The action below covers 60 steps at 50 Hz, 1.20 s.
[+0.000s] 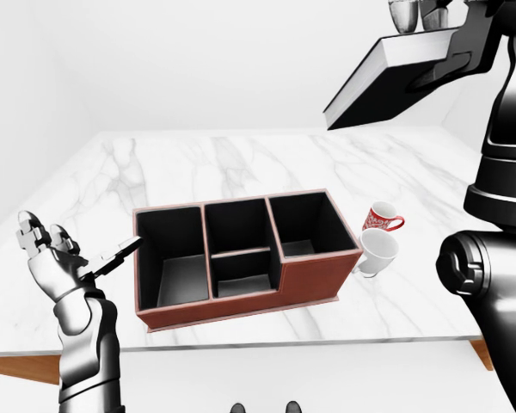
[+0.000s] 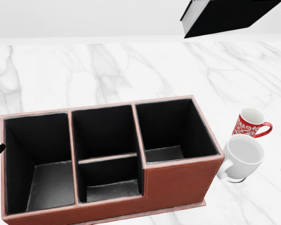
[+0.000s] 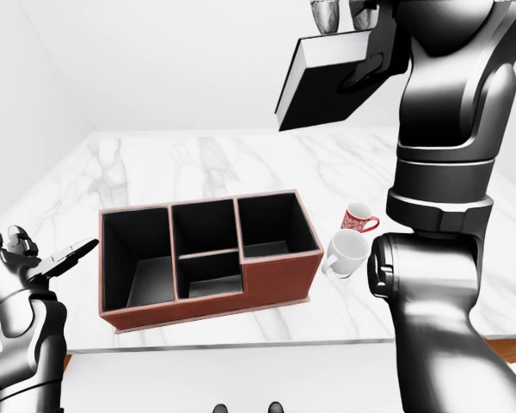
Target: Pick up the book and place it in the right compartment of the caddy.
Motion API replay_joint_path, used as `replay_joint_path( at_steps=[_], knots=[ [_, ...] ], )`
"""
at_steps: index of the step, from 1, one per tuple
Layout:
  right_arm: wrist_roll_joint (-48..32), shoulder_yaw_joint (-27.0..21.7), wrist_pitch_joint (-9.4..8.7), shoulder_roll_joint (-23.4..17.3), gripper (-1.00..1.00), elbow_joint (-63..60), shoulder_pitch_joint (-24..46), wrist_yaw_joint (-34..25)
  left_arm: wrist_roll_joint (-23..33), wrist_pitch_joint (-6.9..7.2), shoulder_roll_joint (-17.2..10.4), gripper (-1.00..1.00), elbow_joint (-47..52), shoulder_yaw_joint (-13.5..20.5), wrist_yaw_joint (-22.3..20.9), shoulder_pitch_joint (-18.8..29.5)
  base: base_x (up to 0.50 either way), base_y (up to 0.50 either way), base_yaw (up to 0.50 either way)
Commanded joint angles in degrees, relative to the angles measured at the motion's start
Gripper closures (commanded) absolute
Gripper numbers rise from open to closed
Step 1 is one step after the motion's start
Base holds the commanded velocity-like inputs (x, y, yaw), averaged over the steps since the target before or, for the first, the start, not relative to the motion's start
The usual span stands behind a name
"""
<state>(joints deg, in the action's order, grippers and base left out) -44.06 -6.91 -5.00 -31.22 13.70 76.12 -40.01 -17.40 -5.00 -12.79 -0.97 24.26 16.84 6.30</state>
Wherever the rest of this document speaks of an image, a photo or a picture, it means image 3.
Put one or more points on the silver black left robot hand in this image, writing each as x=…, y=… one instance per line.
x=13, y=266

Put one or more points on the red patterned mug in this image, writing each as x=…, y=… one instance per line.
x=353, y=221

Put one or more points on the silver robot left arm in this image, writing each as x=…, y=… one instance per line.
x=30, y=353

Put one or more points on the small dark rounded shape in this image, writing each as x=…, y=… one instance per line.
x=276, y=408
x=220, y=408

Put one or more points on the white mug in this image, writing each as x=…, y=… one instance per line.
x=348, y=254

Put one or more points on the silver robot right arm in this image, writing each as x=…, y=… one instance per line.
x=438, y=301

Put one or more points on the red-brown desk caddy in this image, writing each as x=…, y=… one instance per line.
x=279, y=279

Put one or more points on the black hardcover book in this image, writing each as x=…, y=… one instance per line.
x=322, y=94

